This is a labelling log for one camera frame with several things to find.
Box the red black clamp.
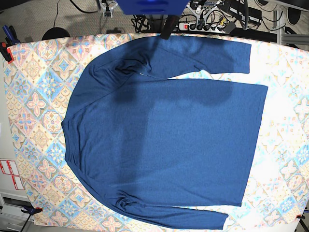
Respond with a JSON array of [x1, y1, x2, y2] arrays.
[[0, 42, 14, 64]]

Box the black round stool base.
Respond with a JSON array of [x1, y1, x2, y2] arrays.
[[42, 27, 70, 41]]

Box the blue clamp top left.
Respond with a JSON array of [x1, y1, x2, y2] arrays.
[[2, 25, 20, 46]]

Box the black clamp bottom left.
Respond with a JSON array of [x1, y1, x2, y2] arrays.
[[21, 206, 42, 216]]

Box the white power strip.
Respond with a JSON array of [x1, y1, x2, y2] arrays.
[[178, 22, 225, 34]]

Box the patterned tile tablecloth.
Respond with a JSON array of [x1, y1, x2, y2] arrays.
[[0, 33, 309, 232]]

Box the white red labels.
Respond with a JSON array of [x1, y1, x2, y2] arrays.
[[0, 159, 24, 190]]

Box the black red strap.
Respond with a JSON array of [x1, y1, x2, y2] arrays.
[[160, 14, 179, 40]]

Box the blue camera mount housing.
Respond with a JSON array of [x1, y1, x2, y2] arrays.
[[117, 0, 189, 15]]

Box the black clamp bottom right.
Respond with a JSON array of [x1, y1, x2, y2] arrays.
[[296, 215, 306, 219]]

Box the blue long-sleeve T-shirt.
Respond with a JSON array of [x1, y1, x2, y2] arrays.
[[62, 36, 267, 230]]

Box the black power adapter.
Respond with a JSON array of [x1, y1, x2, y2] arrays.
[[224, 22, 236, 34]]

